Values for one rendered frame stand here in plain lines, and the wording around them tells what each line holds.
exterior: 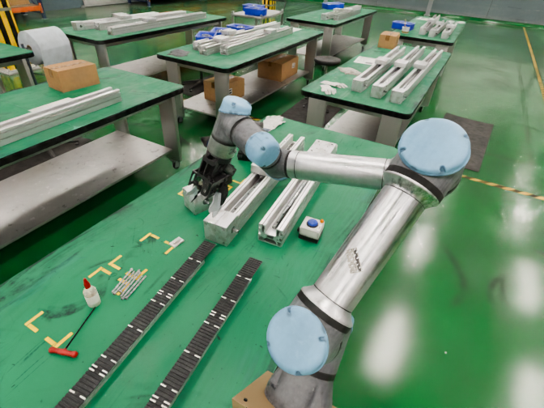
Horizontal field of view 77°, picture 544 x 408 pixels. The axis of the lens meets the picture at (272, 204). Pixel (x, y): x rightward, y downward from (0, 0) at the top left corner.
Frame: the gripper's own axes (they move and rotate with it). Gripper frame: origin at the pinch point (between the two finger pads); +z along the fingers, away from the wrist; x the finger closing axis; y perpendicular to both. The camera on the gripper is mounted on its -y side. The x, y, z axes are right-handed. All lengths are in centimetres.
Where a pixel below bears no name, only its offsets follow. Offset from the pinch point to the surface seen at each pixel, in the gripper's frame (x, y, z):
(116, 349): 5.4, 33.1, 31.6
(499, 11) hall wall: 105, -1507, -247
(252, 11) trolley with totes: -250, -459, 1
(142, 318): 4.0, 22.6, 30.2
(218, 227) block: 0.6, -16.4, 18.4
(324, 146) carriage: 9, -91, -3
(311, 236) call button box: 30.7, -35.5, 11.4
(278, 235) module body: 20.0, -27.5, 13.9
